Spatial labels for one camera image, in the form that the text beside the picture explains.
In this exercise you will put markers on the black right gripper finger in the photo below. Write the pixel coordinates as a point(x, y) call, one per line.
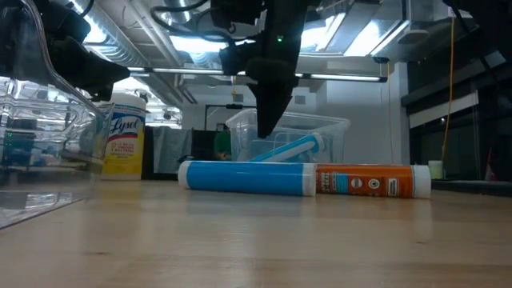
point(270, 108)

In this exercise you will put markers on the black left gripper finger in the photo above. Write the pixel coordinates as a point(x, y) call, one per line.
point(100, 94)
point(88, 64)

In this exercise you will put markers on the blue sealant tube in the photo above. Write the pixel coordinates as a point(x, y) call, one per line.
point(248, 178)
point(296, 148)

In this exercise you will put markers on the orange silicone tube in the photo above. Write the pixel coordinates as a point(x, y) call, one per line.
point(380, 182)

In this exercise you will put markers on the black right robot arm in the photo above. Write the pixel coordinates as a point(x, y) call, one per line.
point(492, 20)

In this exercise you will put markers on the yellow Lysol wipes canister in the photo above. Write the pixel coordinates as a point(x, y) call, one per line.
point(128, 152)

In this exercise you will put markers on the frosted plastic bin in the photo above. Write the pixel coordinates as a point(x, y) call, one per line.
point(332, 136)

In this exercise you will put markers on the long ceiling light bar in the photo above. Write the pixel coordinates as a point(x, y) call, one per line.
point(344, 77)

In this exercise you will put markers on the grey fabric partition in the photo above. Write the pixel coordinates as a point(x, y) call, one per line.
point(172, 148)

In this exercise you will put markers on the clear plastic bin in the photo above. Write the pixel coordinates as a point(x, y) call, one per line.
point(40, 192)

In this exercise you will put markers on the pale green cup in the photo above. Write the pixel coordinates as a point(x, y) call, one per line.
point(436, 170)

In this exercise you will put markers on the silver ventilation duct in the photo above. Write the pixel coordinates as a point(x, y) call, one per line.
point(132, 48)

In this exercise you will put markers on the black aluminium frame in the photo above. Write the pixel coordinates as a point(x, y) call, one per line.
point(472, 188)

